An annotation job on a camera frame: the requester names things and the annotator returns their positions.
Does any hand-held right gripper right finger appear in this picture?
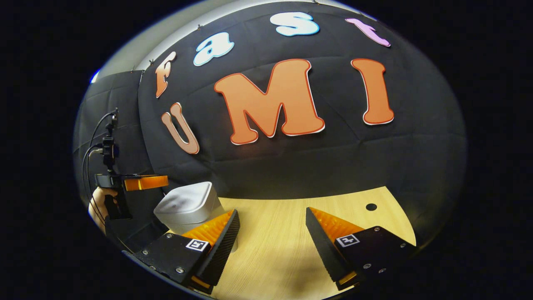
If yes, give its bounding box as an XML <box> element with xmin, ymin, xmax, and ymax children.
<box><xmin>305</xmin><ymin>207</ymin><xmax>417</xmax><ymax>291</ymax></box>

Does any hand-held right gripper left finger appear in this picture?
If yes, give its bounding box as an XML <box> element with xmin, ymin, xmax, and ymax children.
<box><xmin>132</xmin><ymin>209</ymin><xmax>241</xmax><ymax>294</ymax></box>

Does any white desktop garbage bin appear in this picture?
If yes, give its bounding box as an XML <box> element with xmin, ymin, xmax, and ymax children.
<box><xmin>153</xmin><ymin>181</ymin><xmax>239</xmax><ymax>253</ymax></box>

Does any wooden desktop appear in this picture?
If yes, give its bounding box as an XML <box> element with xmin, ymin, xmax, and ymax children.
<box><xmin>167</xmin><ymin>186</ymin><xmax>417</xmax><ymax>300</ymax></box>

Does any black backdrop cloth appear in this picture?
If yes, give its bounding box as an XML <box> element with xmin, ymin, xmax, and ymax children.
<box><xmin>73</xmin><ymin>2</ymin><xmax>467</xmax><ymax>250</ymax></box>

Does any black cable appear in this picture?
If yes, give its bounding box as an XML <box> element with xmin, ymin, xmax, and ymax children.
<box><xmin>88</xmin><ymin>110</ymin><xmax>118</xmax><ymax>147</ymax></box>
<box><xmin>82</xmin><ymin>145</ymin><xmax>107</xmax><ymax>228</ymax></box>

